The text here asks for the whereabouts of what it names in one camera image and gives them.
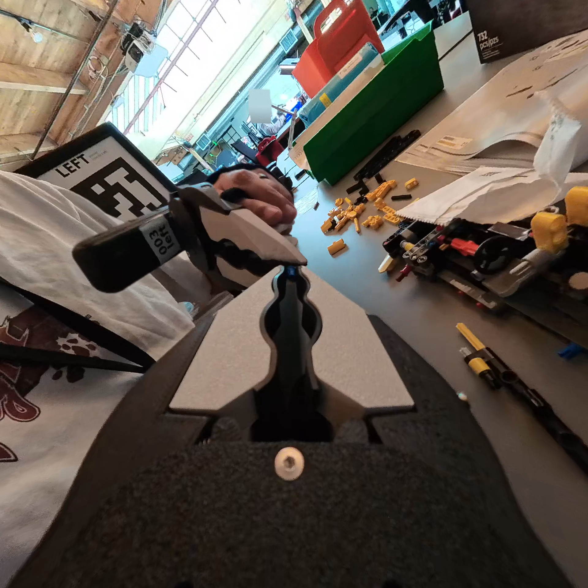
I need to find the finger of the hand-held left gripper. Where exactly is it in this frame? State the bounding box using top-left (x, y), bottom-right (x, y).
top-left (202, 207), bottom-right (308, 268)
top-left (212, 250), bottom-right (276, 295)

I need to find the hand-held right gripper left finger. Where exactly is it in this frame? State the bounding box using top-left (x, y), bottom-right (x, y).
top-left (169, 266), bottom-right (282, 413)

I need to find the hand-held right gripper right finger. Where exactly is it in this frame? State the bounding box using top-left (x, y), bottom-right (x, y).
top-left (298, 266), bottom-right (416, 414)

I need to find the small black yellow lego assembly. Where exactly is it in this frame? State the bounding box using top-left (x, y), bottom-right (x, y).
top-left (455, 322), bottom-right (588, 465)

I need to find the partly built lego car chassis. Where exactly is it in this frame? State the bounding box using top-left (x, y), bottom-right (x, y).
top-left (378, 186), bottom-right (588, 341)

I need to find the group of yellow lego connectors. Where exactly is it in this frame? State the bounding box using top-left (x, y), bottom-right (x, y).
top-left (320, 178), bottom-right (420, 255)

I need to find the lego instruction booklet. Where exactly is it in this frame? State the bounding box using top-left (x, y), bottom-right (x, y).
top-left (395, 30), bottom-right (588, 175)

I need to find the lego set cardboard box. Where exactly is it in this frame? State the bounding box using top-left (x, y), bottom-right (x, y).
top-left (466, 0), bottom-right (588, 65)

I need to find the person's left hand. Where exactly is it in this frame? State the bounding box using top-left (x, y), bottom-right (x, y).
top-left (213, 168), bottom-right (299, 232)

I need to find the white printed t-shirt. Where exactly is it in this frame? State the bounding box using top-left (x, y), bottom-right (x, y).
top-left (0, 170), bottom-right (214, 572)

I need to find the red office chair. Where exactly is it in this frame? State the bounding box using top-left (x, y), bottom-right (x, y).
top-left (255, 135), bottom-right (285, 168)

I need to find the green plastic bin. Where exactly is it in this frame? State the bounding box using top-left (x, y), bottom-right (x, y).
top-left (288, 21), bottom-right (445, 187)

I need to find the light blue plastic packet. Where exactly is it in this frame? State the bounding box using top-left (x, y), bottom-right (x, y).
top-left (299, 41), bottom-right (384, 129)

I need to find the thin metal ceiling pipe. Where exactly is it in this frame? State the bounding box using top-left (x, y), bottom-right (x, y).
top-left (31, 0), bottom-right (121, 159)

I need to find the black strap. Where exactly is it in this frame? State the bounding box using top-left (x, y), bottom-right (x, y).
top-left (0, 344), bottom-right (148, 374)
top-left (0, 276), bottom-right (156, 368)

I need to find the white ceiling camera device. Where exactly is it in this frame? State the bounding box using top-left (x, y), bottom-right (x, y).
top-left (120, 22), bottom-right (156, 73)

